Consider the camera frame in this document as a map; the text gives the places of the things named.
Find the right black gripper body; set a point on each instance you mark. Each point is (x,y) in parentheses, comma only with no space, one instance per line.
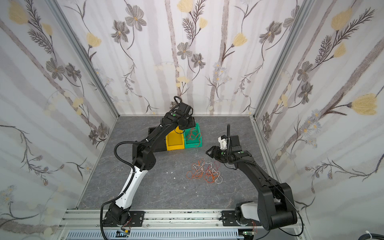
(217,154)

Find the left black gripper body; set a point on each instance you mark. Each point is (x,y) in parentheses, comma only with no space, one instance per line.
(187,123)

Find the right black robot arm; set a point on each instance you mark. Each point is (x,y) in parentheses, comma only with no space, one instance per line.
(274,209)

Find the green plastic bin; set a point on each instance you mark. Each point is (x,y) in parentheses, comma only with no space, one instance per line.
(193,137)

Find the yellow plastic bin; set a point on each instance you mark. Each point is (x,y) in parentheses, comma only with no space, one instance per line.
(175,141)

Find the black plastic bin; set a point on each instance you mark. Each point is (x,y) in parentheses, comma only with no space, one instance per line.
(155,135)

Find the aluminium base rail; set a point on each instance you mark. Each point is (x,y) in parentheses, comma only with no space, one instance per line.
(203,224)

